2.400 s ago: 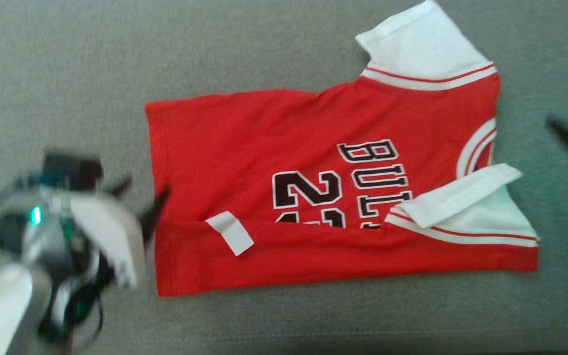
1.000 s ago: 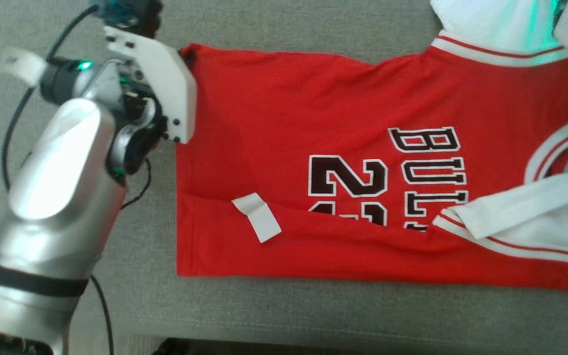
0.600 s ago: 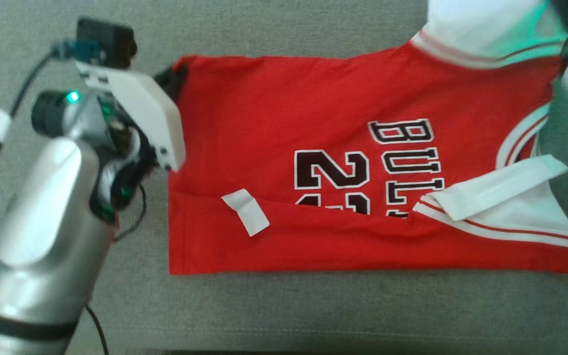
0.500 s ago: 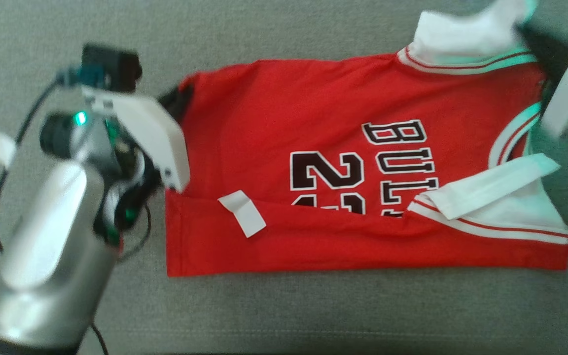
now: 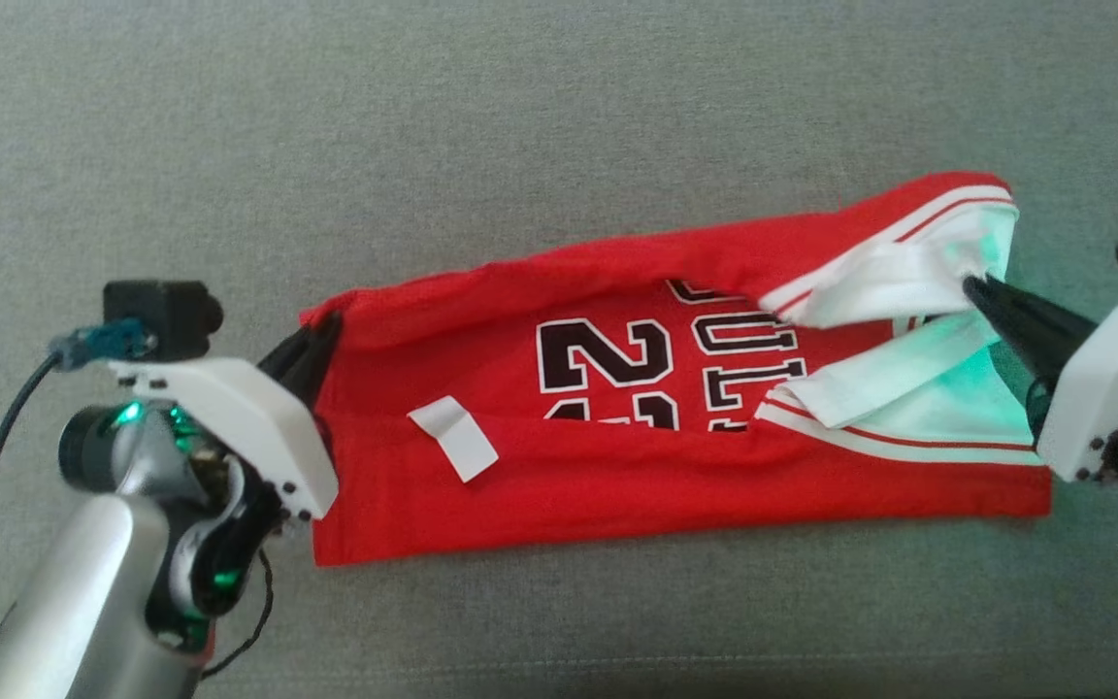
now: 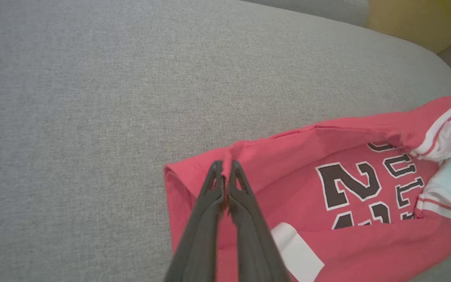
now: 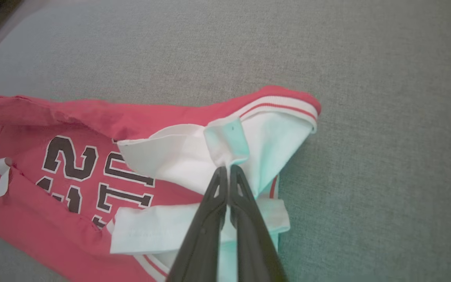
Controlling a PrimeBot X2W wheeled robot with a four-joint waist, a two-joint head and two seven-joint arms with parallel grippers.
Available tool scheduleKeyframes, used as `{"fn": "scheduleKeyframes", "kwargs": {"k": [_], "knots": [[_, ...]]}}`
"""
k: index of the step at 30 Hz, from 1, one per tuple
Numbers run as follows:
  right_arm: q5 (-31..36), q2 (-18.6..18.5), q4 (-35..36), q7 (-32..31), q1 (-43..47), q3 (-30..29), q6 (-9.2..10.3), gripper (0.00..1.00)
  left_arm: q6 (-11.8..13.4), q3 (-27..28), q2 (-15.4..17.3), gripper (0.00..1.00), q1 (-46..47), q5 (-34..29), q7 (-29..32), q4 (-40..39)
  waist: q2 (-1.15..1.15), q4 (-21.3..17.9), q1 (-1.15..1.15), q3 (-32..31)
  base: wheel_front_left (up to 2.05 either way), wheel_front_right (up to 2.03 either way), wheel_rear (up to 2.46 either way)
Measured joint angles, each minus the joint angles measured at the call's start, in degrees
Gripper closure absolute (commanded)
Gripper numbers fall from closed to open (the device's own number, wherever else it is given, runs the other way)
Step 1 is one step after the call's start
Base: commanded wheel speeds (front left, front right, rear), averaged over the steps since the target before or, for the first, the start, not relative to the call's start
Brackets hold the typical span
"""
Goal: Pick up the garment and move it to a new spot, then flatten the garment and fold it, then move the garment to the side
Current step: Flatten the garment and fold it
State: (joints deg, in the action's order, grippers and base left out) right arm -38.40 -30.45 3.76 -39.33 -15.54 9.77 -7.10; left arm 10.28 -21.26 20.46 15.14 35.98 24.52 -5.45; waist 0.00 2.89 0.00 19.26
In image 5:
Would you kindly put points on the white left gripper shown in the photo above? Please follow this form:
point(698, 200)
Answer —
point(239, 417)

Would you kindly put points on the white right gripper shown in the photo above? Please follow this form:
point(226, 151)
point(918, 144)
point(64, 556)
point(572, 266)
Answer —
point(1112, 379)

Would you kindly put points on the red Bulls jersey white sleeves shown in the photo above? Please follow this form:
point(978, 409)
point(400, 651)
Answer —
point(617, 485)

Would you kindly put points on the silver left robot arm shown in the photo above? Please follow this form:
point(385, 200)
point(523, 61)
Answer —
point(83, 592)

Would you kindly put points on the grey sofa seat cushion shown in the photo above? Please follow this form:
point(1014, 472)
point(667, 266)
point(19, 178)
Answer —
point(559, 97)

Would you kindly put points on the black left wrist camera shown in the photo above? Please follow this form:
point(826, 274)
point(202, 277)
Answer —
point(156, 316)

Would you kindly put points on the teal left camera connector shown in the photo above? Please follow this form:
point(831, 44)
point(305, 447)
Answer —
point(103, 345)

